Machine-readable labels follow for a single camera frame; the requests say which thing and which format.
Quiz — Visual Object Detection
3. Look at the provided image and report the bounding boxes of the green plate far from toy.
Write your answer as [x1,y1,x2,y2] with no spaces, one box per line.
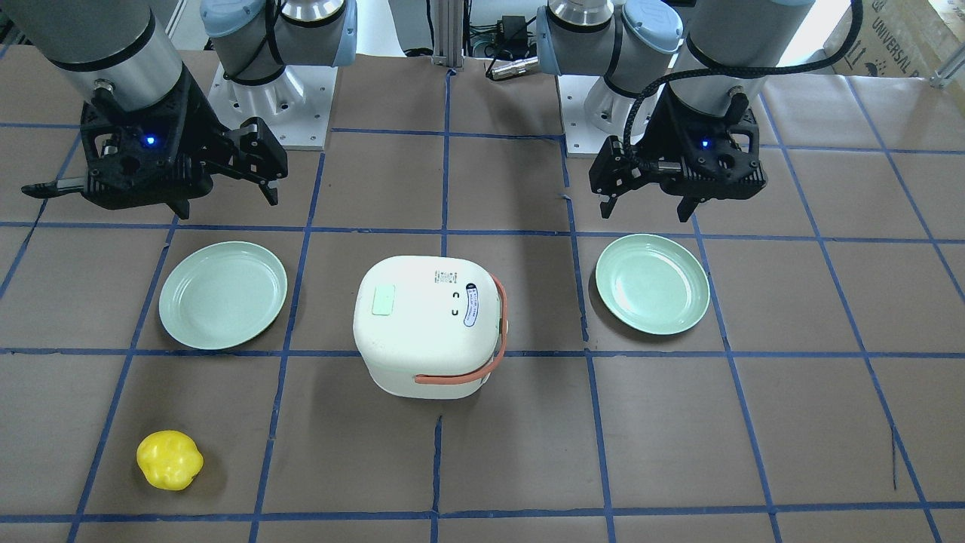
[594,233,710,336]

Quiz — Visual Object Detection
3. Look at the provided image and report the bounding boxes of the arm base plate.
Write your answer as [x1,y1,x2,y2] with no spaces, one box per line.
[557,75,634,158]
[208,66,339,152]

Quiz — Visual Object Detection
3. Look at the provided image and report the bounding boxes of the aluminium frame post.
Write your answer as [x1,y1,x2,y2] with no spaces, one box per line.
[430,1,468,71]

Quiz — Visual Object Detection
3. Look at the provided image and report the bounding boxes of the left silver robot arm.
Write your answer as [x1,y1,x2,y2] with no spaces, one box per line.
[534,1,813,222]

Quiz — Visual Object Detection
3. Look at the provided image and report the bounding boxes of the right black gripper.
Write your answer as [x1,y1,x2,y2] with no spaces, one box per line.
[80,66,289,220]

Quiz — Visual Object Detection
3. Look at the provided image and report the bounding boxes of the black braided cable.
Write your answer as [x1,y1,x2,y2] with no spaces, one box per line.
[623,0,865,170]

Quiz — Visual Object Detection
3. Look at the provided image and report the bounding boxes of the cardboard box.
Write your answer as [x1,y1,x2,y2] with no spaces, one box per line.
[832,1,964,77]

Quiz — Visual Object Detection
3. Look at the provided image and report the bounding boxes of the green plate near yellow toy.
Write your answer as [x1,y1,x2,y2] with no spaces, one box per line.
[158,241,287,350]

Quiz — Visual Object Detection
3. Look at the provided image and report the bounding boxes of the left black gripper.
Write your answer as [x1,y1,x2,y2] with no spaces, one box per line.
[589,86,767,222]

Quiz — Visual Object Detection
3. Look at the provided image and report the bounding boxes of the black power adapter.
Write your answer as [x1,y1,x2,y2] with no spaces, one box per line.
[496,15,528,48]

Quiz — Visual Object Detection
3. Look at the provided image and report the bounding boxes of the white rice cooker orange handle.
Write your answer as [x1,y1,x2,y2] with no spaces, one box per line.
[353,256,509,400]

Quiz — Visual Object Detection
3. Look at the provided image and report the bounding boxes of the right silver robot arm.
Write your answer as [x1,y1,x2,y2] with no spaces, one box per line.
[2,1,358,219]

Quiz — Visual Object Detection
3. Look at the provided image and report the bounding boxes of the yellow toy pepper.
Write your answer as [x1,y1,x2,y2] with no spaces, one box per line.
[136,430,204,492]

